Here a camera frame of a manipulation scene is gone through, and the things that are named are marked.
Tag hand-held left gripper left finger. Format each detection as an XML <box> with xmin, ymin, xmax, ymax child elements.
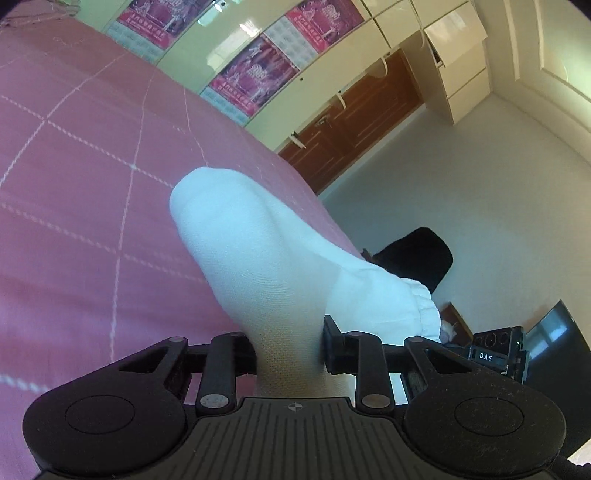
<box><xmin>119</xmin><ymin>331</ymin><xmax>259</xmax><ymax>416</ymax></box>

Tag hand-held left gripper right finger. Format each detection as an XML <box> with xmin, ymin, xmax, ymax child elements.
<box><xmin>323</xmin><ymin>315</ymin><xmax>472</xmax><ymax>411</ymax></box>

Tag white sock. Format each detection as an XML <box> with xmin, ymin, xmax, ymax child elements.
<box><xmin>168</xmin><ymin>167</ymin><xmax>444</xmax><ymax>402</ymax></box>

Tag black flat screen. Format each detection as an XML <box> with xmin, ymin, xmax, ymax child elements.
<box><xmin>524</xmin><ymin>299</ymin><xmax>591</xmax><ymax>462</ymax></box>

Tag black cloth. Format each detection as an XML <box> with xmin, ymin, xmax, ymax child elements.
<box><xmin>372</xmin><ymin>227</ymin><xmax>454</xmax><ymax>296</ymax></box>

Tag brown wooden door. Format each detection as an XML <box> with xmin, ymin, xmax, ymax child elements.
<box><xmin>277</xmin><ymin>48</ymin><xmax>426</xmax><ymax>195</ymax></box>

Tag pink patterned bedsheet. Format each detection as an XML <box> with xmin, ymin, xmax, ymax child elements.
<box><xmin>0</xmin><ymin>9</ymin><xmax>370</xmax><ymax>480</ymax></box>

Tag cream drawer cabinet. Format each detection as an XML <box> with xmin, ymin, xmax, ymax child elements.
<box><xmin>424</xmin><ymin>8</ymin><xmax>491</xmax><ymax>126</ymax></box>

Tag cream wardrobe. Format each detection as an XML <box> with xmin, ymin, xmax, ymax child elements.
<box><xmin>60</xmin><ymin>0</ymin><xmax>430</xmax><ymax>154</ymax></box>

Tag purple calendar wall poster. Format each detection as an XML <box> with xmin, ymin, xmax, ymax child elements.
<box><xmin>261</xmin><ymin>0</ymin><xmax>366</xmax><ymax>70</ymax></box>
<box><xmin>199</xmin><ymin>34</ymin><xmax>300</xmax><ymax>129</ymax></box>
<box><xmin>104</xmin><ymin>0</ymin><xmax>218</xmax><ymax>63</ymax></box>

